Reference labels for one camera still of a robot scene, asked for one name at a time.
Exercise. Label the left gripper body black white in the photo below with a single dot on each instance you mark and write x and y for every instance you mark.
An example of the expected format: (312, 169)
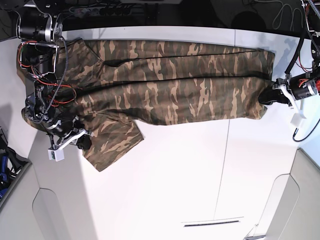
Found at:
(299, 87)

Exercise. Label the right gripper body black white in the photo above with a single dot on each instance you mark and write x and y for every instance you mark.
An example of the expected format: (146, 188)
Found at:
(64, 130)

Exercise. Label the camouflage T-shirt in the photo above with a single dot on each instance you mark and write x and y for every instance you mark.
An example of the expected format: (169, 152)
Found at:
(111, 84)

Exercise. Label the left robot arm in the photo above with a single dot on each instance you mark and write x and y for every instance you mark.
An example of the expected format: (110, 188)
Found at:
(311, 30)

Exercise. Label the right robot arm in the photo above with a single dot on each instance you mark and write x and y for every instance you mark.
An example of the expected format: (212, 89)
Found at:
(39, 27)

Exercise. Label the grey bin with blue items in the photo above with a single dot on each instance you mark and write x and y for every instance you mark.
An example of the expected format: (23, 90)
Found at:
(12, 168)

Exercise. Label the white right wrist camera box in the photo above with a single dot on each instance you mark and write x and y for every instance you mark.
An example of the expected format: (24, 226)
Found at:
(56, 154)

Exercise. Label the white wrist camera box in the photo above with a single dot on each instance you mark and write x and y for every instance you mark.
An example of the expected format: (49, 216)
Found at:
(56, 154)
(298, 120)

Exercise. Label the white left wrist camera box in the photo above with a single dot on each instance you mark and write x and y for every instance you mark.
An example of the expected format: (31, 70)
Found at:
(298, 120)

